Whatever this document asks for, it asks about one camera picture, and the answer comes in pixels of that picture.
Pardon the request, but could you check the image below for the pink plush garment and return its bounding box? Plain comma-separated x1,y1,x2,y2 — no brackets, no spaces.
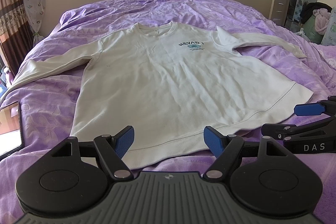
313,8,331,35

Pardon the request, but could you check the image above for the brown patterned curtain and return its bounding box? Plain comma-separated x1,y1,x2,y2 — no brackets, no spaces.
1,0,33,74

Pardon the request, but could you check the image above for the purple floral bed cover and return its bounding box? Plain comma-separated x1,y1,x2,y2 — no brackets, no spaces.
1,0,335,223

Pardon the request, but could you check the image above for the white printed sweatshirt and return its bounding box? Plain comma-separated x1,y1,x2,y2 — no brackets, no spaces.
12,22,313,169

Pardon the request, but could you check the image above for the smartphone with black case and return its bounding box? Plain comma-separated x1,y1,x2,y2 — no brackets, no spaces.
0,102,25,160

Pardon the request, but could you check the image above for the black clothes pile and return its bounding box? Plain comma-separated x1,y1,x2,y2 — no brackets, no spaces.
299,2,332,24

